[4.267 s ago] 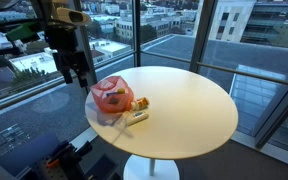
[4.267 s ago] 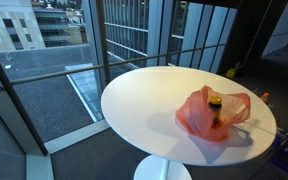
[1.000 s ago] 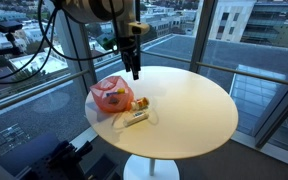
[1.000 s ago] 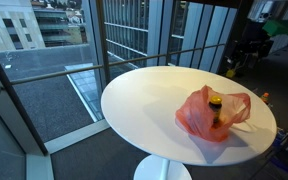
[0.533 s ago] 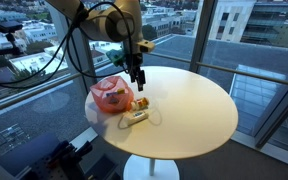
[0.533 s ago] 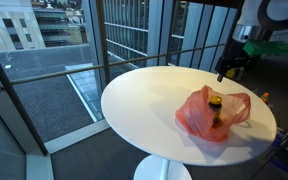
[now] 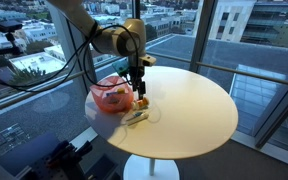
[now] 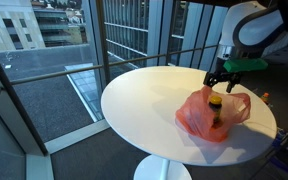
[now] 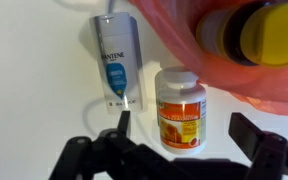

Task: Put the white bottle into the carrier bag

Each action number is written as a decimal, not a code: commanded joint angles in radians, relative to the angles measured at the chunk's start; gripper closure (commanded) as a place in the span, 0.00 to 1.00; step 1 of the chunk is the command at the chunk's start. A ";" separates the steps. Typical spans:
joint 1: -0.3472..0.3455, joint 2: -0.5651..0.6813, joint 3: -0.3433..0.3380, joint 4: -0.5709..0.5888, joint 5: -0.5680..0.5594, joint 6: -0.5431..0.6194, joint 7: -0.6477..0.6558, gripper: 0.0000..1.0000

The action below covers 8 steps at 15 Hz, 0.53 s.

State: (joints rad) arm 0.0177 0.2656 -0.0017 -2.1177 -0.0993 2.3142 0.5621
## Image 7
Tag white bottle with blue label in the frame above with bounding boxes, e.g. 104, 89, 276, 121
125, 110, 150, 127

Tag black clamp mount equipment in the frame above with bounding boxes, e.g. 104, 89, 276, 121
48, 139, 94, 180

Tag thin dark window mullion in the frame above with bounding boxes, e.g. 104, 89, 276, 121
132, 0, 142, 68

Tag wide grey window mullion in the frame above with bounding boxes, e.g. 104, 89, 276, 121
188, 0, 218, 74

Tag long metal window handrail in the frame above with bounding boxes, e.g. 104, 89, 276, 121
140, 49, 288, 89

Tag white table pedestal base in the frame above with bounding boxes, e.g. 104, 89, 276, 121
122, 153, 181, 180

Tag orange bottle with white cap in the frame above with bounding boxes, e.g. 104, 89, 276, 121
130, 96, 151, 112

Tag black perforated breadboard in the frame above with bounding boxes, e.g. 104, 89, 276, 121
26, 156, 85, 180

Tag dark diagonal window frame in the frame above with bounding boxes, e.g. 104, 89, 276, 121
253, 59, 288, 150

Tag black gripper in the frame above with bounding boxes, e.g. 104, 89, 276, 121
128, 55, 148, 101

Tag short metal window handrail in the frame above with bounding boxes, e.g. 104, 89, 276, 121
0, 50, 136, 117

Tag black cable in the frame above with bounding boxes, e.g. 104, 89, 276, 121
0, 21, 100, 93
82, 23, 142, 90

